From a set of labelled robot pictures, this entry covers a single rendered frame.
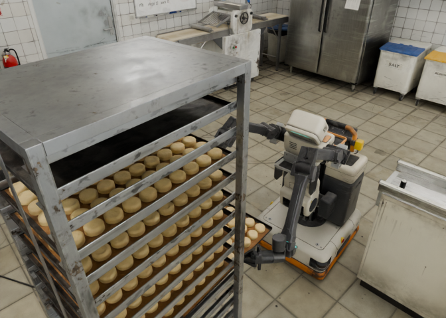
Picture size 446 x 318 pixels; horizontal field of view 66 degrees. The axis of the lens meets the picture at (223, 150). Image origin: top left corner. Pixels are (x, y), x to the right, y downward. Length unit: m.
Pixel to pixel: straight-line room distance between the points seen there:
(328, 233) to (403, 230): 0.59
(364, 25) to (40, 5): 4.29
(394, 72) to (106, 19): 4.22
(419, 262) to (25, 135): 2.18
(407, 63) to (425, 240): 3.75
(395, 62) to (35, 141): 5.40
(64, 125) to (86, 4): 4.53
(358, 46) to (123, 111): 5.10
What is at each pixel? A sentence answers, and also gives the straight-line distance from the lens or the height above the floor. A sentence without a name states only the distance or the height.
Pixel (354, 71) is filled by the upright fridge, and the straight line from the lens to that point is 5.76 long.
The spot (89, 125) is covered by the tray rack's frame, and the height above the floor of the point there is 1.82.
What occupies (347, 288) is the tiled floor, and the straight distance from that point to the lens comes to 2.77.
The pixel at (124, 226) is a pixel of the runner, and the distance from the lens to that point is 0.92.
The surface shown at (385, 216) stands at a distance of 2.31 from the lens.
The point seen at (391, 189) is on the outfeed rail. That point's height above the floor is 0.88.
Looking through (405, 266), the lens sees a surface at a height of 0.40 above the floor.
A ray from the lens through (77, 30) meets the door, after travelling 5.20.
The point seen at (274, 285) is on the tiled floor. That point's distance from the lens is 2.67.
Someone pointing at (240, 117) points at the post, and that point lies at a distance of 1.08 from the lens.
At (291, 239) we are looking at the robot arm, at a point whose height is 0.96.
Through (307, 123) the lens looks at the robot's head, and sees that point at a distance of 2.06.
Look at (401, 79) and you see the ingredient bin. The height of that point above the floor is 0.33.
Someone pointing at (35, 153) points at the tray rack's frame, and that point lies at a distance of 0.68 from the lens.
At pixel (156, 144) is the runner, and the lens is 0.87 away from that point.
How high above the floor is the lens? 2.12
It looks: 32 degrees down
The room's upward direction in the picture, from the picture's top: straight up
